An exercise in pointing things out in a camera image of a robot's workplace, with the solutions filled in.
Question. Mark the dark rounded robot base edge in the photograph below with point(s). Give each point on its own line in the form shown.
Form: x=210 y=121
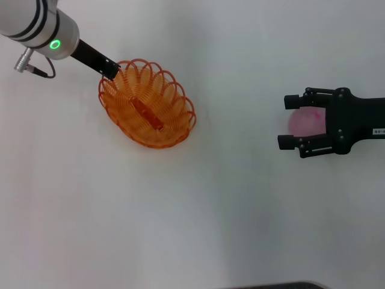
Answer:
x=279 y=285

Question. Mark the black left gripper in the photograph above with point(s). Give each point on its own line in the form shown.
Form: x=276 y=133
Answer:
x=88 y=55

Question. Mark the pink peach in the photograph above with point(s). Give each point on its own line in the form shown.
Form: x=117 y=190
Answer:
x=306 y=123

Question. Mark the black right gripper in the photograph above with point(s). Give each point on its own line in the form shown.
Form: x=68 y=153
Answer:
x=352 y=120

